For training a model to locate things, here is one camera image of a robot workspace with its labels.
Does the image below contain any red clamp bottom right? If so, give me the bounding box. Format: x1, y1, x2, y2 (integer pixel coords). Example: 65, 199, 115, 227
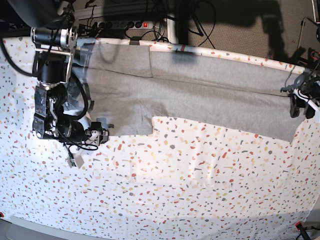
295, 221, 311, 240

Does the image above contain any black table clamp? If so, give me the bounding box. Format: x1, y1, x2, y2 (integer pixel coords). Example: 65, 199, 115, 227
129, 36, 142, 46

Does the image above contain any grey table frame leg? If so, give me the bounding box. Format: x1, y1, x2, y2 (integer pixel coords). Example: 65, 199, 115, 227
166, 18, 179, 44

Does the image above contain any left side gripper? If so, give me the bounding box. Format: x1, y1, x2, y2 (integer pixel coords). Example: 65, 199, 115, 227
280, 74, 320, 118

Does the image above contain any terrazzo pattern tablecloth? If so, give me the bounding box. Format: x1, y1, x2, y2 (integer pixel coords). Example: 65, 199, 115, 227
0, 41, 320, 240

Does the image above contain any black robot arm right side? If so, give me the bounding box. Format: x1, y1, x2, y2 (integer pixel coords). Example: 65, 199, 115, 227
0, 0, 110, 151

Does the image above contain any white power strip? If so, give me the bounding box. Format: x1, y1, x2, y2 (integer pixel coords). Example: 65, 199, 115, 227
97, 20, 154, 30

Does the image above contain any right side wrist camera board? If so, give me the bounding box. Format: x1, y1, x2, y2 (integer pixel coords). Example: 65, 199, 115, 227
66, 150, 84, 169

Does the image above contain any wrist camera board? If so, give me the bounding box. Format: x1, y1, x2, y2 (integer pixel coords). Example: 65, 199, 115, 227
66, 150, 84, 169
303, 98, 320, 120

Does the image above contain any thin metal stand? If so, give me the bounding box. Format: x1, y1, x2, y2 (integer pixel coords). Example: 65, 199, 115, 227
296, 16, 320, 50

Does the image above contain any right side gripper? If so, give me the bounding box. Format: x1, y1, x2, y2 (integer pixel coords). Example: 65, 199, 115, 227
56, 117, 115, 150

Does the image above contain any grey T-shirt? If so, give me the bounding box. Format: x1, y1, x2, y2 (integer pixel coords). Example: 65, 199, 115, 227
73, 44, 305, 142

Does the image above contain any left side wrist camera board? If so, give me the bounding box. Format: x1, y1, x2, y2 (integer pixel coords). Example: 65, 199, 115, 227
303, 98, 320, 120

